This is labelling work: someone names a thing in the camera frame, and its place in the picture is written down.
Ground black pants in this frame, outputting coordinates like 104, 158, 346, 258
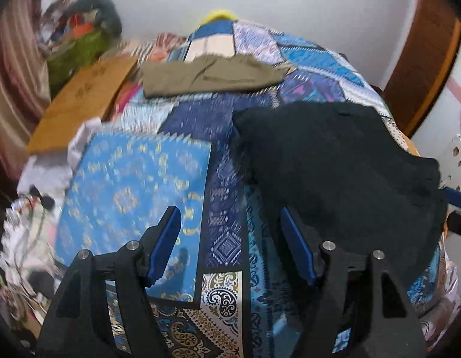
232, 101, 447, 287

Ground white suitcase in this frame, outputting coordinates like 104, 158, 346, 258
437, 134, 461, 192

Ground blue patchwork bed cover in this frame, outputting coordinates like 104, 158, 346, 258
52, 18, 450, 358

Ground white cloth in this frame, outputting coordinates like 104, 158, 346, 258
17, 117, 102, 195

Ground wooden lap desk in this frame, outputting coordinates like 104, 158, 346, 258
27, 56, 137, 155

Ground brown wooden door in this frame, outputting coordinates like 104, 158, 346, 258
383, 0, 461, 137

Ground folded khaki pants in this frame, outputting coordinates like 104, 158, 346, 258
140, 54, 287, 98

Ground orange striped blanket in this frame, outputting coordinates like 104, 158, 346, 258
108, 33, 187, 66

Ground green fabric bag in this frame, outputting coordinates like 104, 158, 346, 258
47, 30, 111, 96

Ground striped pink curtain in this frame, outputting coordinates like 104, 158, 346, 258
0, 0, 51, 179

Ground yellow curved foam tube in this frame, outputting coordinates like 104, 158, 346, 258
199, 9, 238, 27

